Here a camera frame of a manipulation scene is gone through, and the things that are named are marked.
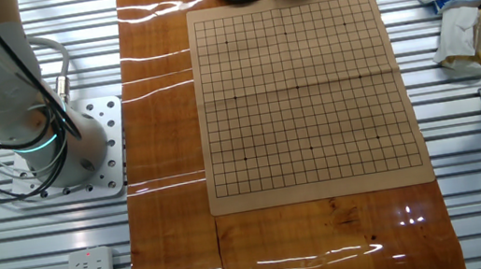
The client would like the glossy wooden mat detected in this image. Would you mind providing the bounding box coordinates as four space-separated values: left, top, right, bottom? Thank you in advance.
87 0 468 269

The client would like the tan paper go board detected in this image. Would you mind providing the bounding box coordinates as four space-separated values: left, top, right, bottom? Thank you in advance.
180 0 437 218

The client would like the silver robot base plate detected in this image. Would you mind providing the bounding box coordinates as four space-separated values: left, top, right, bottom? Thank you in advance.
0 93 135 212

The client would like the black cable bundle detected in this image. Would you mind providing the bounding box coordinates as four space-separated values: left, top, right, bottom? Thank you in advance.
0 0 92 205

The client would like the thick grey cable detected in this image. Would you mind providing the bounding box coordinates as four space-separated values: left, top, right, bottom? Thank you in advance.
26 31 77 107

